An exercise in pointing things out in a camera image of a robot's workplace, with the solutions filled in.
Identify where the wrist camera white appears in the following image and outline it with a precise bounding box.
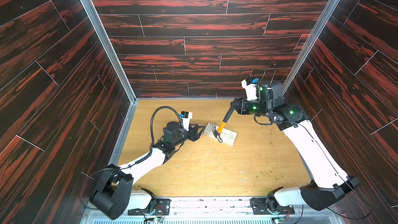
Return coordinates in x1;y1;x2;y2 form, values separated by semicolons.
241;77;258;101
180;111;193;131

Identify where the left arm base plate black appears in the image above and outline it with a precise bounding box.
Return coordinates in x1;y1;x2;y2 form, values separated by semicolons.
127;198;171;216

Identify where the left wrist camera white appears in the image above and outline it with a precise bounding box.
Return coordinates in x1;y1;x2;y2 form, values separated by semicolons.
180;111;193;131

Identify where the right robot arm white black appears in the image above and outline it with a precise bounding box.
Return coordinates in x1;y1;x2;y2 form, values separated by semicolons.
223;77;360;214

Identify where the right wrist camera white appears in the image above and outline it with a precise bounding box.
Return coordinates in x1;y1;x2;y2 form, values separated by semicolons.
241;77;258;101

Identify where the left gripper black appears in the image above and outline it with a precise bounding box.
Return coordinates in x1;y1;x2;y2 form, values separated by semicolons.
170;123;204;149

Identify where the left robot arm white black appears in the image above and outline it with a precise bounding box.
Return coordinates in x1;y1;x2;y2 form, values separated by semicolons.
89;121;205;220

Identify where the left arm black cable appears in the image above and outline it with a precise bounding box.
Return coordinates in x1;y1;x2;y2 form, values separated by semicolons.
150;105;182;150

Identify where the aluminium front rail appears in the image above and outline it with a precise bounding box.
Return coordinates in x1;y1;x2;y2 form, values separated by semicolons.
81;197;344;224

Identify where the white wooden block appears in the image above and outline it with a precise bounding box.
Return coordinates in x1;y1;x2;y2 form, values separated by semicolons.
204;123;237;146

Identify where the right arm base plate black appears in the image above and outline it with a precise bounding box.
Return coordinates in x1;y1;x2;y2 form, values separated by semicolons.
250;197;295;215

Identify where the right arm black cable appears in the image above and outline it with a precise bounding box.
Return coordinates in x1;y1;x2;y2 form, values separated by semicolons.
261;57;277;85

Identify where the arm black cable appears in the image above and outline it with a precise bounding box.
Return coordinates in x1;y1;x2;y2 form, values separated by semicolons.
150;105;182;150
261;57;277;85

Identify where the claw hammer orange black handle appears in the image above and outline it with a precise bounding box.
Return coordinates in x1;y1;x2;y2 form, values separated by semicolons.
211;106;234;143

